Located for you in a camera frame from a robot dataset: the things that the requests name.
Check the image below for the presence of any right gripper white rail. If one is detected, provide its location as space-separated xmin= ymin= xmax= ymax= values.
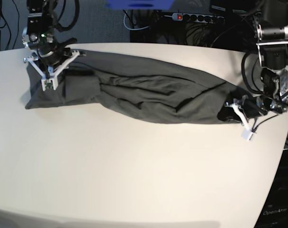
xmin=23 ymin=50 xmax=86 ymax=80

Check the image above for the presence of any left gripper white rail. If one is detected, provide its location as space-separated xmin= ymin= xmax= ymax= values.
xmin=225 ymin=102 xmax=251 ymax=131

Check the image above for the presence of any grey T-shirt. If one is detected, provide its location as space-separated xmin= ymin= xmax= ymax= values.
xmin=25 ymin=51 xmax=246 ymax=124

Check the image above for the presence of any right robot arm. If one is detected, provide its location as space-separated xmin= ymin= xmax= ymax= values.
xmin=22 ymin=0 xmax=86 ymax=84

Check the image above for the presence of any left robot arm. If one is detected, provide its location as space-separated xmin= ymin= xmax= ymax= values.
xmin=224 ymin=0 xmax=288 ymax=133

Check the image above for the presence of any blue plastic box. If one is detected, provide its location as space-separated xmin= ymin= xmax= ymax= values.
xmin=107 ymin=0 xmax=174 ymax=10

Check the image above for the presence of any white power strip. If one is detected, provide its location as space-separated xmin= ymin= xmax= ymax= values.
xmin=169 ymin=13 xmax=225 ymax=24

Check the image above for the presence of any black OpenArm base box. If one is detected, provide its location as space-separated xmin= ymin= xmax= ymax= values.
xmin=255 ymin=149 xmax=288 ymax=228

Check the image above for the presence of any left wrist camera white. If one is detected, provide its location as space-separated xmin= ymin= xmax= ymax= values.
xmin=241 ymin=129 xmax=254 ymax=142

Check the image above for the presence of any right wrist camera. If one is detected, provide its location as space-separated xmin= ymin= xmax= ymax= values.
xmin=41 ymin=78 xmax=58 ymax=91

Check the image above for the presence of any white cable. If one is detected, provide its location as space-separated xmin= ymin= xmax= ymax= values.
xmin=123 ymin=9 xmax=151 ymax=31

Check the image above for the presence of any black cable left background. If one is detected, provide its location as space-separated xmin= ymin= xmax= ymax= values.
xmin=0 ymin=0 xmax=20 ymax=51

